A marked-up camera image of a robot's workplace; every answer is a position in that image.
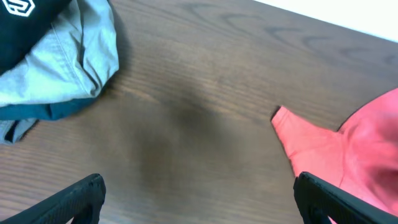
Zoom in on grey folded garment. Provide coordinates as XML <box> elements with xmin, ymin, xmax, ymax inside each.
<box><xmin>1</xmin><ymin>0</ymin><xmax>119</xmax><ymax>144</ymax></box>

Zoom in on black folded shirt white logo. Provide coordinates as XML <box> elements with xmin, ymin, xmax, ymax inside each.
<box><xmin>1</xmin><ymin>0</ymin><xmax>70</xmax><ymax>73</ymax></box>

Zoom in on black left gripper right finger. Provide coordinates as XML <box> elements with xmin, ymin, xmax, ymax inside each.
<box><xmin>294</xmin><ymin>172</ymin><xmax>397</xmax><ymax>224</ymax></box>

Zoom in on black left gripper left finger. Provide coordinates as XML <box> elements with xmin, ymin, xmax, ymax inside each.
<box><xmin>1</xmin><ymin>174</ymin><xmax>106</xmax><ymax>224</ymax></box>

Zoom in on red t-shirt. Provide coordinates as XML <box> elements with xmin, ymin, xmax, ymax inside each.
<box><xmin>271</xmin><ymin>90</ymin><xmax>397</xmax><ymax>217</ymax></box>

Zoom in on dark blue folded garment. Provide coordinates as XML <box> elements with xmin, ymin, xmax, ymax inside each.
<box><xmin>1</xmin><ymin>98</ymin><xmax>96</xmax><ymax>121</ymax></box>

